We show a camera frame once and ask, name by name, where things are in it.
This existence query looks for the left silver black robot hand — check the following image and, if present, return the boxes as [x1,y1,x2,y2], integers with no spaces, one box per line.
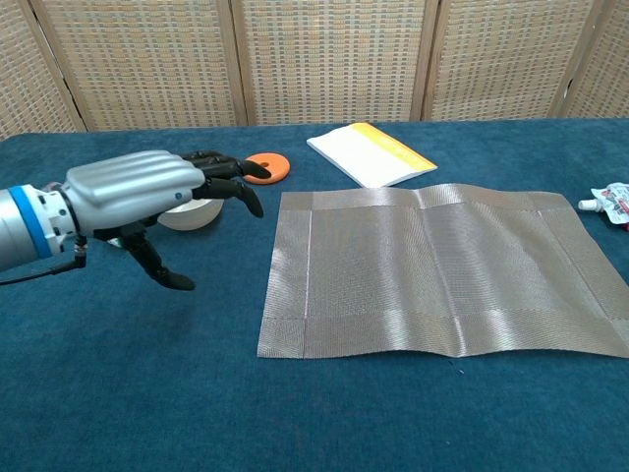
[61,149,272,292]

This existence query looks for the white bowl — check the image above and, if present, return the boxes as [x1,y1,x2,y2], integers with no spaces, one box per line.
[156,194,223,232]

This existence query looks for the brown woven placemat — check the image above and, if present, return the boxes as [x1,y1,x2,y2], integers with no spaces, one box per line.
[256,183,629,360]

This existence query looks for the woven bamboo screen panel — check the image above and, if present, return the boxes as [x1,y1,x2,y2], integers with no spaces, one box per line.
[421,0,606,123]
[0,0,87,142]
[229,0,440,127]
[29,0,250,133]
[559,0,629,119]

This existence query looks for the orange disc with hole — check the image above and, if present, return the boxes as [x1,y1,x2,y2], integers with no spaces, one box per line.
[244,152,292,187]

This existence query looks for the blue felt table cover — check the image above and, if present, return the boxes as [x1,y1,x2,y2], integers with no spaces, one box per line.
[0,116,629,472]

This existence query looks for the white notebook with yellow spine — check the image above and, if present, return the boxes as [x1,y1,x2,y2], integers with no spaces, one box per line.
[306,122,439,190]

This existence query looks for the white snack pouch with spout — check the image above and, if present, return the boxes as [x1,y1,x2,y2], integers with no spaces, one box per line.
[577,182,629,232]

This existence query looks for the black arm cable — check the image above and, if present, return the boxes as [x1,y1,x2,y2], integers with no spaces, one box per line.
[0,245,88,287]

